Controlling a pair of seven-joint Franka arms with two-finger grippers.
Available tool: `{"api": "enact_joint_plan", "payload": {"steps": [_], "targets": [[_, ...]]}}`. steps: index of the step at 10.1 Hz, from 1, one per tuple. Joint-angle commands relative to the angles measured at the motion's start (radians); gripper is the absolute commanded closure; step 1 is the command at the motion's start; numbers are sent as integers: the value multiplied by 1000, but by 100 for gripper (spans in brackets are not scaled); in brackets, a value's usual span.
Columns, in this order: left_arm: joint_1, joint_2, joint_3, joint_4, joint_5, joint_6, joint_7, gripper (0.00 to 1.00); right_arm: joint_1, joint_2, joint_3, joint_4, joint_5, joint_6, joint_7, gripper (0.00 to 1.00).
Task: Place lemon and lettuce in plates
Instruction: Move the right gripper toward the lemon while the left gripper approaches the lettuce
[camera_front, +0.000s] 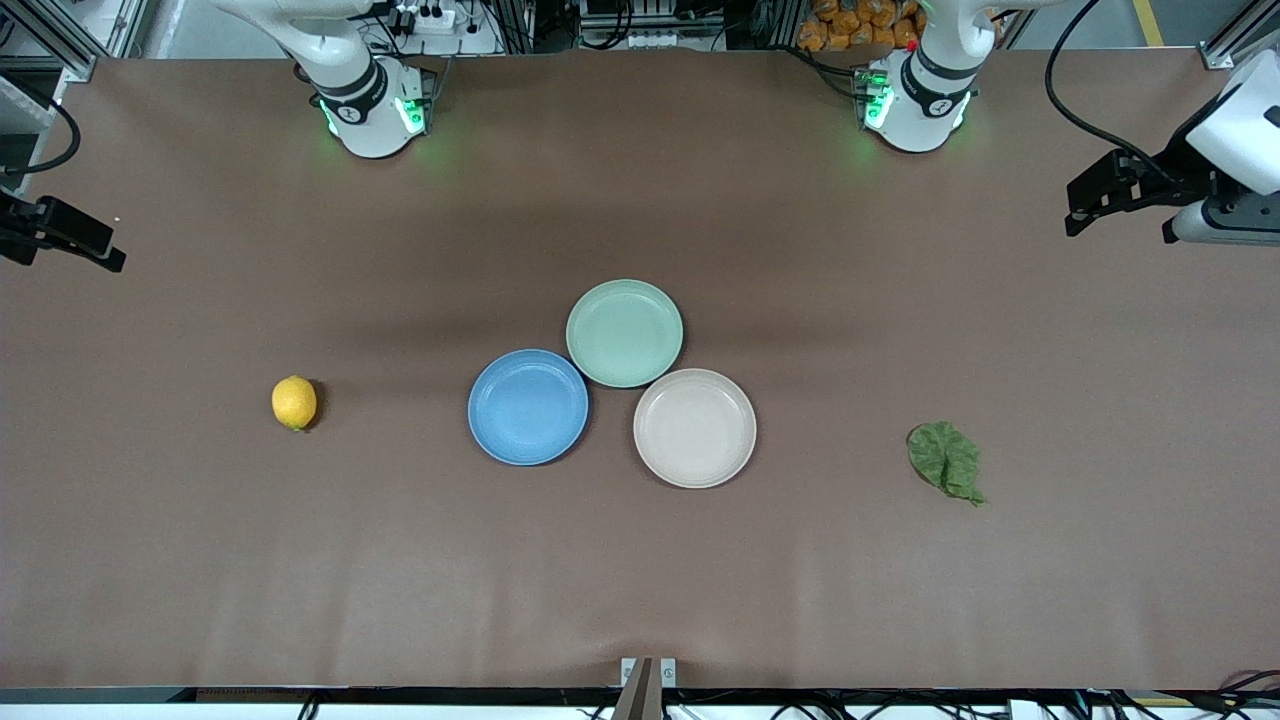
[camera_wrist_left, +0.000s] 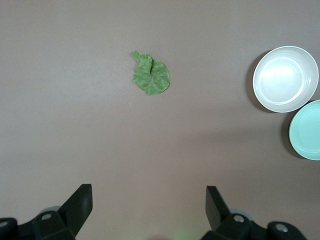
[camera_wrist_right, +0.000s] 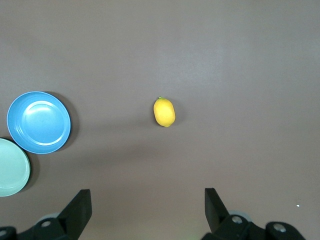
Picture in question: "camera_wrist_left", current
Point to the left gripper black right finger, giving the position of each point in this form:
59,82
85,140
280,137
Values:
216,207

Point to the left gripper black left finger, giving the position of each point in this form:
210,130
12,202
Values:
77,207

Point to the green lettuce leaf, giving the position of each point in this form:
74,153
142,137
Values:
150,75

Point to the mint green round plate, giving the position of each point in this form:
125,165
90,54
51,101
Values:
307,130

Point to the beige round plate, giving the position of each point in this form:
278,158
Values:
282,77

